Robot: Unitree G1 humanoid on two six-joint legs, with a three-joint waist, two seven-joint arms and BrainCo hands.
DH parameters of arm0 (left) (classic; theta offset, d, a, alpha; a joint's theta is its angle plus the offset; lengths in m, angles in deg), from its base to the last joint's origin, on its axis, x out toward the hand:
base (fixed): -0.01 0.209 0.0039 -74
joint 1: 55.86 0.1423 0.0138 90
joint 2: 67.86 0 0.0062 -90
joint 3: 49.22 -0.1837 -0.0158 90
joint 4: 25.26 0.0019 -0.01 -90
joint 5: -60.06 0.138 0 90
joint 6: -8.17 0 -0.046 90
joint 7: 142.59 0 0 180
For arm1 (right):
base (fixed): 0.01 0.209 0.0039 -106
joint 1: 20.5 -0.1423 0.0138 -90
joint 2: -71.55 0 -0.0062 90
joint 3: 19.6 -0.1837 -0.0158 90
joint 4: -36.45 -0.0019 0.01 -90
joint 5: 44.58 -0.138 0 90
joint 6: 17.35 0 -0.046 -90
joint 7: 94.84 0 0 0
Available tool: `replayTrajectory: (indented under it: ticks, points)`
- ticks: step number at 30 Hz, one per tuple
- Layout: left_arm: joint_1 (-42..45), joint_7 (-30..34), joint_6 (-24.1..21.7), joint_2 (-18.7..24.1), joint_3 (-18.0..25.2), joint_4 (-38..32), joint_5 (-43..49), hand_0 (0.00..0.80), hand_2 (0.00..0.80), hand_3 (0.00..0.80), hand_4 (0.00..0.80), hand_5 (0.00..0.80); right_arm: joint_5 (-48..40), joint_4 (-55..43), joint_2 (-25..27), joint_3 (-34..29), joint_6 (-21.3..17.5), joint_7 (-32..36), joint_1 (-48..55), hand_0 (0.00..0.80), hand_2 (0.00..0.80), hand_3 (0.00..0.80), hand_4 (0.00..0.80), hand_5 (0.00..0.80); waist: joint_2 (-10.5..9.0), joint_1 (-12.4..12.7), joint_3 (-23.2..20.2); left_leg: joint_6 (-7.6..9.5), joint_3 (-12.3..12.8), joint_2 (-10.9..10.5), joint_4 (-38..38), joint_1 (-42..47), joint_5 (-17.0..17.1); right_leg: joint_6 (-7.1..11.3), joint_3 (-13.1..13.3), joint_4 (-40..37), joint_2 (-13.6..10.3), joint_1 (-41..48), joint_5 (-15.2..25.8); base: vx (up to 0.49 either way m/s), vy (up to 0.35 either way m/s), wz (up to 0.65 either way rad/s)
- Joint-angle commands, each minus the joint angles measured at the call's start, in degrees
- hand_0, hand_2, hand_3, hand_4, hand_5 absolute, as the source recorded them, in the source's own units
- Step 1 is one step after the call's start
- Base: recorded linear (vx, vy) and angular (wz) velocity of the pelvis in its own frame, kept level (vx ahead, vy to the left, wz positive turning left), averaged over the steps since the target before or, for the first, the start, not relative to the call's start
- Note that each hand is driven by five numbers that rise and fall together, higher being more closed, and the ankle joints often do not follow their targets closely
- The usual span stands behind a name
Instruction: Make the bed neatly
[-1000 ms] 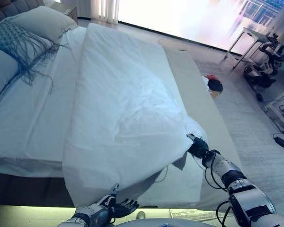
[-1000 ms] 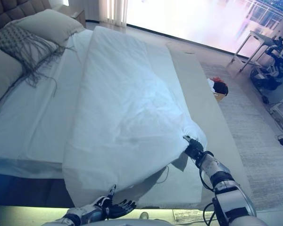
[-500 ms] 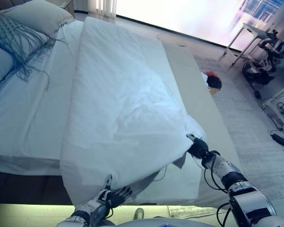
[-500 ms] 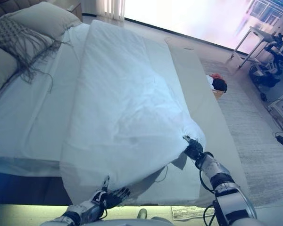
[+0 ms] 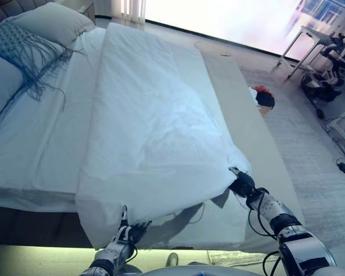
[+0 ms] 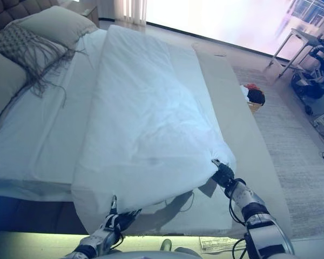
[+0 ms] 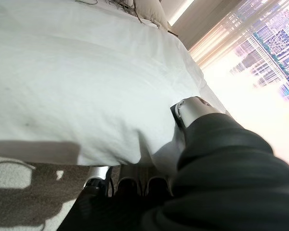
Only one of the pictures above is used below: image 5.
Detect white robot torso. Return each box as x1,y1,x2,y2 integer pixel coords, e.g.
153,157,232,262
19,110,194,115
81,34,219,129
142,260,277,276

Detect pale patterned rug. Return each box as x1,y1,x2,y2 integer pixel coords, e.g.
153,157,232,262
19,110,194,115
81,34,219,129
206,60,345,265

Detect black cloth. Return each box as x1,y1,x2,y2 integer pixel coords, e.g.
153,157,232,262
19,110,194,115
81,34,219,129
254,90,276,109

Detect black wheeled machine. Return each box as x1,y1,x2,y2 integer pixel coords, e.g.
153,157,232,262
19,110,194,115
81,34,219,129
300,34,345,119

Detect grey tufted headboard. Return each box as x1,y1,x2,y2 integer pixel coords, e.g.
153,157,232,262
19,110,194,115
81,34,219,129
0,0,21,29

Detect metal frame cart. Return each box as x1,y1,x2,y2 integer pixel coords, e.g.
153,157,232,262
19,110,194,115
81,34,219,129
273,25,334,80

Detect wooden nightstand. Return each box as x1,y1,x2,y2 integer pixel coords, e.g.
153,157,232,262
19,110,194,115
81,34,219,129
80,0,96,25

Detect black silver robot right hand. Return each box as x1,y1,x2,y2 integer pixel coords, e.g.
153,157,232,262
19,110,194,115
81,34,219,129
229,166,255,199

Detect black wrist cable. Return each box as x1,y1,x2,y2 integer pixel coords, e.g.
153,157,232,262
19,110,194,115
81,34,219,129
246,186,280,240

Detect beige pillow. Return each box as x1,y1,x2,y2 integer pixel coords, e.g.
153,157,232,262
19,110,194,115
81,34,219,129
0,48,25,130
13,2,95,49

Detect beige pleated curtain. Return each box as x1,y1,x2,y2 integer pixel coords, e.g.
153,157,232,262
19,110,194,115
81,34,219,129
109,0,147,25

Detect white fitted sheet mattress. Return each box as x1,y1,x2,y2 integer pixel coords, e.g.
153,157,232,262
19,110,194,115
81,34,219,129
0,27,107,213

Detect grey woven fringed cushion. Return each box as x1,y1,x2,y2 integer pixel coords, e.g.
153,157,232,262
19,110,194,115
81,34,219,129
0,21,86,113

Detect black silver robot left hand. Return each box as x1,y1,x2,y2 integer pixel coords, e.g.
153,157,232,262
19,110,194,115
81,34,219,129
117,204,152,245

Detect beige bed blanket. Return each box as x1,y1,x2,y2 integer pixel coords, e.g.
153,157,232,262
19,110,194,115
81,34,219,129
149,45,305,251

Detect white duvet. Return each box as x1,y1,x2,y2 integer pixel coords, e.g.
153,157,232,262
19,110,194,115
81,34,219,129
74,22,252,250

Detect cardboard box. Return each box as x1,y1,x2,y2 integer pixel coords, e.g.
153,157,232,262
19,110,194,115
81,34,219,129
255,105,273,118

